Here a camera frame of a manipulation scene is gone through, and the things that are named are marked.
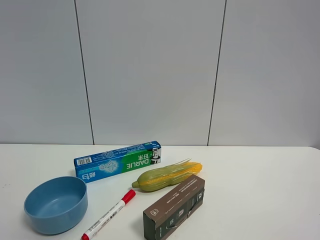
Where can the blue green toothpaste box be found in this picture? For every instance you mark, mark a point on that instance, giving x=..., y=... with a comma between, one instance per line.
x=106, y=164

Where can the yellow green toy corn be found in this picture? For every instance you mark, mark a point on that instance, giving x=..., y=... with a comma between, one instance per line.
x=159, y=178

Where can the red white marker pen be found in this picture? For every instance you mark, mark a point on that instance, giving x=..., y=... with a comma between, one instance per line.
x=98, y=225

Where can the brown dark green box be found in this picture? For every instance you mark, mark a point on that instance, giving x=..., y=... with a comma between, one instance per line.
x=164, y=216

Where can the blue plastic bowl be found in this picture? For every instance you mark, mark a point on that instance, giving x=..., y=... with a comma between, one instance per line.
x=56, y=205

